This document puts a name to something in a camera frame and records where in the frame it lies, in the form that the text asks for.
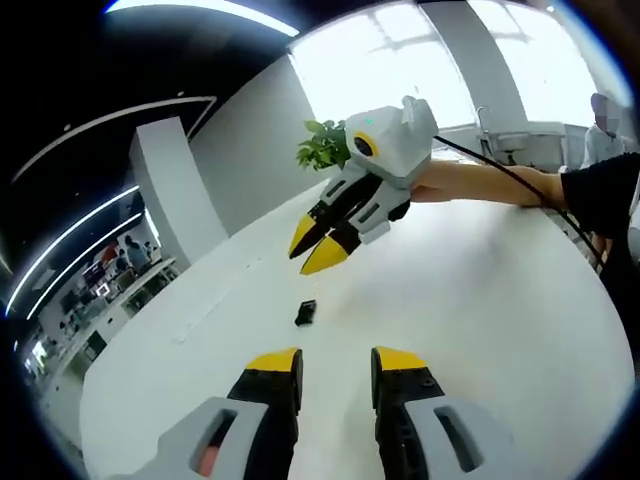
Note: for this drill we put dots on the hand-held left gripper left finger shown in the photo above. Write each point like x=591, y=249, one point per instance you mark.
x=265, y=415

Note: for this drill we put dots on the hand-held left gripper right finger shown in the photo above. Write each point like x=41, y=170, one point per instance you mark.
x=400, y=415

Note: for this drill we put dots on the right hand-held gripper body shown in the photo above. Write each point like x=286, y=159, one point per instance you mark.
x=395, y=145

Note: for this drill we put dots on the black plastic buckle socket part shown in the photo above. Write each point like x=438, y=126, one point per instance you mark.
x=307, y=306

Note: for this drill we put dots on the black plastic buckle pronged part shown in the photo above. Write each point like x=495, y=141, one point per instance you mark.
x=302, y=320

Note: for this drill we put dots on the person's right hand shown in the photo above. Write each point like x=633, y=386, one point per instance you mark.
x=435, y=185

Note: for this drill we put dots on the green plant in white pot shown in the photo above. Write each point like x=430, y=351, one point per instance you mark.
x=322, y=147

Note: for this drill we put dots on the large bright window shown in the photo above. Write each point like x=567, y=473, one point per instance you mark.
x=380, y=65
x=540, y=55

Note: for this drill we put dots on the white table socket strip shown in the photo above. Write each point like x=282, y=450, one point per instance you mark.
x=181, y=334

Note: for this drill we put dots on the white square pillar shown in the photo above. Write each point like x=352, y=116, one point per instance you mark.
x=175, y=190

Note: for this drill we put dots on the row of white office desks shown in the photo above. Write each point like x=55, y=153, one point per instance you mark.
x=100, y=310

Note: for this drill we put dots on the thin office ceiling light strip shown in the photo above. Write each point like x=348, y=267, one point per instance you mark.
x=75, y=225

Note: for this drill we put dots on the long ceiling light strip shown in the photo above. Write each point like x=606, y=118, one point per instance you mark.
x=200, y=10

